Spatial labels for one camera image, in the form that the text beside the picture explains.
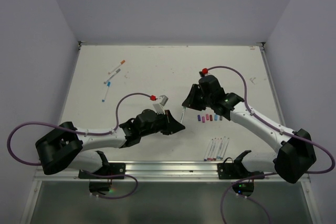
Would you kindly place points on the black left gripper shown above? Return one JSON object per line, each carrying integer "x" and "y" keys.
{"x": 171, "y": 125}

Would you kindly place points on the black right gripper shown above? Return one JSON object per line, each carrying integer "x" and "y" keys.
{"x": 190, "y": 101}

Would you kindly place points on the purple capped white marker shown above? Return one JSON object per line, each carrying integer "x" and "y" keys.
{"x": 209, "y": 147}

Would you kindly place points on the green capped white marker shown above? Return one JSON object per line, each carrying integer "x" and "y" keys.
{"x": 182, "y": 114}

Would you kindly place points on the magenta capped white marker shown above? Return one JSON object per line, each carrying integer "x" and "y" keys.
{"x": 212, "y": 150}

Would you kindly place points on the dark red capped white marker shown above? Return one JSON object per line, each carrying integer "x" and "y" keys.
{"x": 217, "y": 148}

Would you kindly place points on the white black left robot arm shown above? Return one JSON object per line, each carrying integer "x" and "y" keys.
{"x": 67, "y": 147}

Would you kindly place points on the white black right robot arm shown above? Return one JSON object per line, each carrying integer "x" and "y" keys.
{"x": 293, "y": 154}

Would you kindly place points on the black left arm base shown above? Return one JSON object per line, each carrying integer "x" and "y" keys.
{"x": 102, "y": 167}

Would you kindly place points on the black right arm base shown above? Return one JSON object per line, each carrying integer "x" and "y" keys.
{"x": 236, "y": 170}

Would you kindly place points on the grey capped marker far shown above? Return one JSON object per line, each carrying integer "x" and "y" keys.
{"x": 113, "y": 74}

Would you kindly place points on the orange capped white marker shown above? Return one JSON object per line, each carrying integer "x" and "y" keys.
{"x": 116, "y": 67}

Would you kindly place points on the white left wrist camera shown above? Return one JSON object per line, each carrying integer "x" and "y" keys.
{"x": 160, "y": 103}

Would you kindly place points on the aluminium mounting rail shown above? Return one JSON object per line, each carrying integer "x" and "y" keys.
{"x": 170, "y": 171}

